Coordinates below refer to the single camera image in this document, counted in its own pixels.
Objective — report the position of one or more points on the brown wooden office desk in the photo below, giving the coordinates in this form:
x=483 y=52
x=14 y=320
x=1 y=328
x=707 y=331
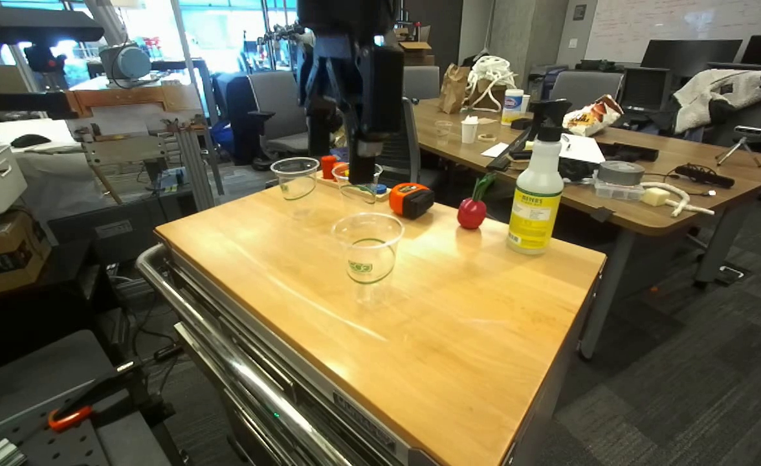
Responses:
x=655 y=210

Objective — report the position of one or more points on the colourful snack bag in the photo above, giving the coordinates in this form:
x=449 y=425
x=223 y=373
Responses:
x=593 y=114

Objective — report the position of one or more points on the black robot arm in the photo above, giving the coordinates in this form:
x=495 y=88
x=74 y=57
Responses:
x=381 y=85

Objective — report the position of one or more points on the small black monitor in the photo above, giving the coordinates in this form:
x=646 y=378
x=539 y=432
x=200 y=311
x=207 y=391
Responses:
x=646 y=88

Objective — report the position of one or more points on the orange black tape measure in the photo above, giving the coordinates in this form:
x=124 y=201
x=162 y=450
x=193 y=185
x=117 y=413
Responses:
x=410 y=201

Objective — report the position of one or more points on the black remote control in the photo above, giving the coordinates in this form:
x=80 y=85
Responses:
x=706 y=175

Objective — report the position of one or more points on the grey office chair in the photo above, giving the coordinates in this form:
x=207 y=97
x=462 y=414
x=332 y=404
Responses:
x=277 y=107
x=586 y=88

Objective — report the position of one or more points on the grey tape roll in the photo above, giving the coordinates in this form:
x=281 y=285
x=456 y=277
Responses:
x=618 y=180

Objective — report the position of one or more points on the white paper sheet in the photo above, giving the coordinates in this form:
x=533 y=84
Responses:
x=583 y=149

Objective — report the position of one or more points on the white cloth jacket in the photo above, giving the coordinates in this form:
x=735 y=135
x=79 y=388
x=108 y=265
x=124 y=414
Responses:
x=721 y=95

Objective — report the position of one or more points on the white tub blue label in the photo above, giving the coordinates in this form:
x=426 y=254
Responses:
x=513 y=107

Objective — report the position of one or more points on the brown cardboard box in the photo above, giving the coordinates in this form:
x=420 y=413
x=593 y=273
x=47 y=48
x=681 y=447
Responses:
x=5 y=254

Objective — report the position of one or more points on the black office chair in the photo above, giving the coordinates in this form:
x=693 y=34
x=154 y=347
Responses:
x=751 y=131

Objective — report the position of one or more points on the red toy cherry green stem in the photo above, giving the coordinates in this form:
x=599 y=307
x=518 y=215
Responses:
x=473 y=214

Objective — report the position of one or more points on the grey metal platform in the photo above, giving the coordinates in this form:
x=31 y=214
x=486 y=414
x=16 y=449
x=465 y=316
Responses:
x=35 y=378

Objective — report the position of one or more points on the grey round motor housing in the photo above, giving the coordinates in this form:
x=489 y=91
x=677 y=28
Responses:
x=127 y=62

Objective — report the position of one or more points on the small white cup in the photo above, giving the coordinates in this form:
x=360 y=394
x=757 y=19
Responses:
x=470 y=131

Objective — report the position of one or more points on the yellow label spray bottle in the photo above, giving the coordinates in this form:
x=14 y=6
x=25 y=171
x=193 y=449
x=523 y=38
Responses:
x=536 y=203

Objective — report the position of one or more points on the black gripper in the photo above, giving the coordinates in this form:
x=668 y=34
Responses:
x=364 y=159

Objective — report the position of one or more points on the red block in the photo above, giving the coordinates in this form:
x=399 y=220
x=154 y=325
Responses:
x=330 y=166

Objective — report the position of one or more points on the brown paper bag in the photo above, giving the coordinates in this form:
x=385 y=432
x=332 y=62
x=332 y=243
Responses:
x=454 y=91

